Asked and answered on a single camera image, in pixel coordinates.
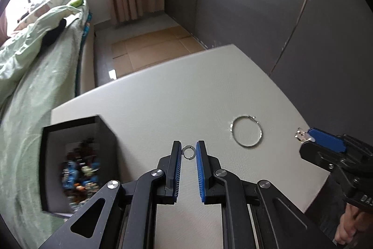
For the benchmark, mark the brown cardboard sheet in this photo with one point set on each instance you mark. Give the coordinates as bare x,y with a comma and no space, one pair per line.
151,47

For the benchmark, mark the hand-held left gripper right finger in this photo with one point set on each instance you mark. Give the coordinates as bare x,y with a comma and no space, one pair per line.
201,176

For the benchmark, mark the light green quilt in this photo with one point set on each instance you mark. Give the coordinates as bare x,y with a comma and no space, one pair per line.
23,47

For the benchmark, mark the black jewelry box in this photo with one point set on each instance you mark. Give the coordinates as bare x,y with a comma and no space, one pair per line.
107,144

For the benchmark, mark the bed with green sheet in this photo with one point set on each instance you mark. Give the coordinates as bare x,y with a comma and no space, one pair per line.
35,109

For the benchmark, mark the large silver bangle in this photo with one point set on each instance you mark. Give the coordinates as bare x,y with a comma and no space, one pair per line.
230,127

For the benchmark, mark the person's right leg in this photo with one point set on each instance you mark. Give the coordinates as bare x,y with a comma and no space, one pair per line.
323,208

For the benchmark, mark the black cloth item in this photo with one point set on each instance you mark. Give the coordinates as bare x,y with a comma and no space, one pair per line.
52,33

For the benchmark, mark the pile of beaded jewelry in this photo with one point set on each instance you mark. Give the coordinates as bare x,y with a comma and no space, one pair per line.
78,173

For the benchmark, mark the small silver clip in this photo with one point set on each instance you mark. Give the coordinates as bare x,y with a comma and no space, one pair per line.
301,135

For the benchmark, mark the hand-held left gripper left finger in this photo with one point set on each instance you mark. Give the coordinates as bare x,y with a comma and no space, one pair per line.
174,170

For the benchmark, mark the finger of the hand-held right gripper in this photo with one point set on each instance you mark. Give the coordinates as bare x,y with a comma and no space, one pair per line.
326,139
317,155

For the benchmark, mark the green plush toy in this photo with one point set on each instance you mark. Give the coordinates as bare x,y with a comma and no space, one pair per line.
78,1

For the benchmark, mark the person's right hand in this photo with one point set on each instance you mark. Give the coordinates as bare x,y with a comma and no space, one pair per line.
348,225

